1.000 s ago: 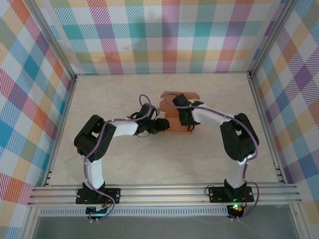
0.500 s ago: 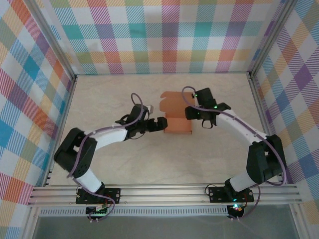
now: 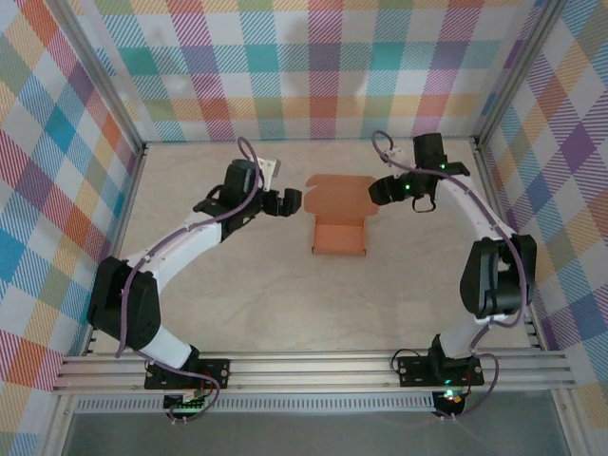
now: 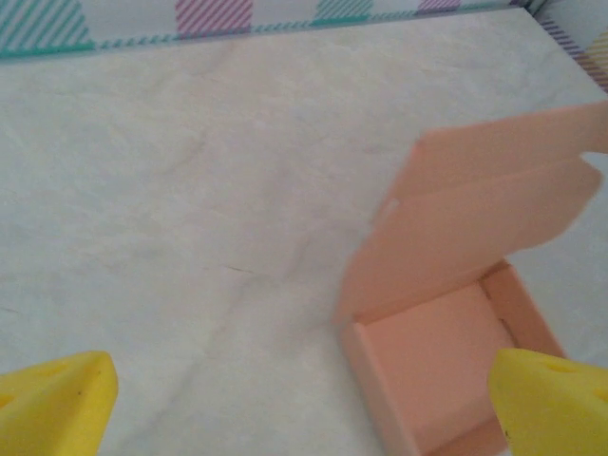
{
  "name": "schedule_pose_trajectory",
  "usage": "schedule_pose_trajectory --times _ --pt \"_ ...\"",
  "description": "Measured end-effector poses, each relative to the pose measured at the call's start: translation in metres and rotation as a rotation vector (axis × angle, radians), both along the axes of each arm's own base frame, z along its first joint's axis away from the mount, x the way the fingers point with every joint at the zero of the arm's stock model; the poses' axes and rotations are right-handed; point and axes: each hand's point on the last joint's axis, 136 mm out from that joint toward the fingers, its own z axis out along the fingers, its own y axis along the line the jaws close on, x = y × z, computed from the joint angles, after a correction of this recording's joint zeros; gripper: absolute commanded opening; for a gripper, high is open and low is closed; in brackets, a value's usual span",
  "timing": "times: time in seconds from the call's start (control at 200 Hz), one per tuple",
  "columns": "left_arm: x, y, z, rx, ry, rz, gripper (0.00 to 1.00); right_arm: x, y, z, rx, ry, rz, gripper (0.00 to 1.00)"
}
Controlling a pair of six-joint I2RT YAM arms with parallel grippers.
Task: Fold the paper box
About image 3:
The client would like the long aluminium mounting rail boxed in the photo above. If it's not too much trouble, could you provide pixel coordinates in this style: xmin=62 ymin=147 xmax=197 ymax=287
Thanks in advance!
xmin=50 ymin=349 xmax=579 ymax=393

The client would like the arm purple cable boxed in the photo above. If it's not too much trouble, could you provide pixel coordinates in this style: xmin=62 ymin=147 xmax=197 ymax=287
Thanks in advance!
xmin=370 ymin=130 xmax=529 ymax=423
xmin=115 ymin=136 xmax=262 ymax=424

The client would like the aluminium frame post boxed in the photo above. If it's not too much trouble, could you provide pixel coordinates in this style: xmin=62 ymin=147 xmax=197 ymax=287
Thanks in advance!
xmin=472 ymin=0 xmax=571 ymax=148
xmin=49 ymin=0 xmax=148 ymax=153

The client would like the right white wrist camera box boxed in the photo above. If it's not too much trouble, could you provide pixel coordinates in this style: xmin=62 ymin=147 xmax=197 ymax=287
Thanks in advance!
xmin=379 ymin=146 xmax=408 ymax=166

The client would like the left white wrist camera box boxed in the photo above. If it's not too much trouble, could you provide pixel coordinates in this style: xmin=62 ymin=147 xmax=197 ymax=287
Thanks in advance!
xmin=256 ymin=158 xmax=279 ymax=194

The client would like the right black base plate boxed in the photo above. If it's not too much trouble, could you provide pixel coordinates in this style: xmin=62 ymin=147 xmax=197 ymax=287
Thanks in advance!
xmin=396 ymin=354 xmax=485 ymax=387

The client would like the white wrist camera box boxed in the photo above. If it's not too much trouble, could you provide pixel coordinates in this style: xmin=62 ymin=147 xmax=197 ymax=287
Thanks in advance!
xmin=256 ymin=158 xmax=279 ymax=194
xmin=379 ymin=146 xmax=408 ymax=166

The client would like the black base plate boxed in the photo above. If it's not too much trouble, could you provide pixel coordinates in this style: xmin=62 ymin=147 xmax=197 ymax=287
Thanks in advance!
xmin=143 ymin=358 xmax=231 ymax=390
xmin=396 ymin=354 xmax=485 ymax=387

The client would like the aluminium table side rail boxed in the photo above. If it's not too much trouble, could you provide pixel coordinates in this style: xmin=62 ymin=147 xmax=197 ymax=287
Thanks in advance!
xmin=80 ymin=144 xmax=149 ymax=357
xmin=472 ymin=140 xmax=545 ymax=351

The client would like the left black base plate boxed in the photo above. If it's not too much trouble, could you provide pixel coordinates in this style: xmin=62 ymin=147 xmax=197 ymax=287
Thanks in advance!
xmin=143 ymin=358 xmax=231 ymax=390

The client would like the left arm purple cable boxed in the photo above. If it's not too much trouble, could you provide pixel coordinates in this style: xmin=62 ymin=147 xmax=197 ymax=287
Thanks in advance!
xmin=115 ymin=136 xmax=262 ymax=424

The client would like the grey metal panel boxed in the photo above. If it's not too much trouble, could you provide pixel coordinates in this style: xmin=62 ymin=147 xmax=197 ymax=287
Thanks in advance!
xmin=61 ymin=411 xmax=571 ymax=456

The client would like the slotted grey cable duct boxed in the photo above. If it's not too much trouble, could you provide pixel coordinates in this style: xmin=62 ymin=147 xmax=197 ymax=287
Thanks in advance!
xmin=75 ymin=396 xmax=438 ymax=413

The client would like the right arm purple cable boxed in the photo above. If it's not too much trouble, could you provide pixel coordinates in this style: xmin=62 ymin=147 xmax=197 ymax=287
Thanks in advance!
xmin=370 ymin=130 xmax=529 ymax=423

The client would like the orange paper box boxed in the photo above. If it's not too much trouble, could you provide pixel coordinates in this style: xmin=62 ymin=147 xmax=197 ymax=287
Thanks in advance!
xmin=302 ymin=173 xmax=381 ymax=257

